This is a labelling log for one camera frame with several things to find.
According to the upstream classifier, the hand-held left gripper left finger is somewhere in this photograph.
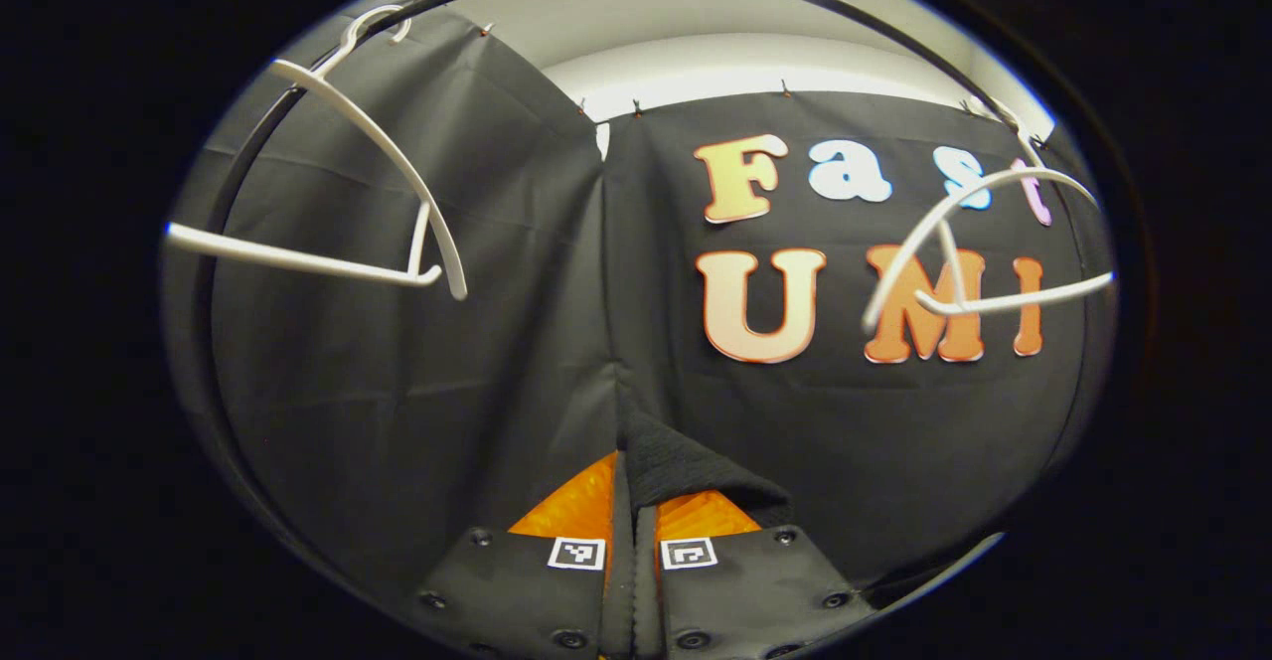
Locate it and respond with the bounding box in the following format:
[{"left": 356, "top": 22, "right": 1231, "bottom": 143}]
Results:
[{"left": 412, "top": 449, "right": 637, "bottom": 660}]

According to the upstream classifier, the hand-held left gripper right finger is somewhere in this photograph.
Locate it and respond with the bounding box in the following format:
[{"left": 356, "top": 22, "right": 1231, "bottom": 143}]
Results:
[{"left": 634, "top": 489, "right": 880, "bottom": 660}]

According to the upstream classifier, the black knit jacket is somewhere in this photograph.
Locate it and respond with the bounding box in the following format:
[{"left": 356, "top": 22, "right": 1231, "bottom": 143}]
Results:
[{"left": 618, "top": 407, "right": 796, "bottom": 532}]

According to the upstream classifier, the white plastic hanger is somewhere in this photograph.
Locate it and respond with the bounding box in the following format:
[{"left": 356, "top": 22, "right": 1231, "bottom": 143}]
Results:
[{"left": 164, "top": 4, "right": 470, "bottom": 301}]

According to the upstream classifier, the white hanger with paper tag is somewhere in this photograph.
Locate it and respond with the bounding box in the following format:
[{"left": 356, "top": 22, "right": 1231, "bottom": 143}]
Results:
[{"left": 860, "top": 93, "right": 1116, "bottom": 335}]

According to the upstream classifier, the black clothes rack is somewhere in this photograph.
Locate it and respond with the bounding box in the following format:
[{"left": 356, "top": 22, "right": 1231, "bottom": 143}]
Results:
[{"left": 189, "top": 0, "right": 1094, "bottom": 591}]

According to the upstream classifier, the black backdrop cloth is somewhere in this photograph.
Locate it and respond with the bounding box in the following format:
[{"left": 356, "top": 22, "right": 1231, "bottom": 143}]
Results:
[{"left": 164, "top": 0, "right": 1119, "bottom": 601}]

